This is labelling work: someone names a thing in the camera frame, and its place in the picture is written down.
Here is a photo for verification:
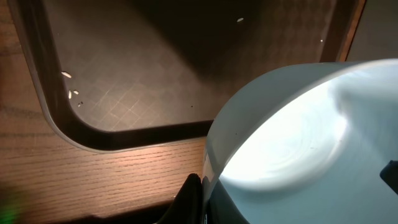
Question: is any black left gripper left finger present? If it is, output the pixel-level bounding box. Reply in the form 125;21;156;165
157;174;203;224

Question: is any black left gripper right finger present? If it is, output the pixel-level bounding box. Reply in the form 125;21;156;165
379;160;398;194

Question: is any light blue bowl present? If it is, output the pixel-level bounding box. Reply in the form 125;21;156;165
202;58;397;223

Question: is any brown serving tray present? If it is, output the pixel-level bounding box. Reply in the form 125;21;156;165
7;0;364;152

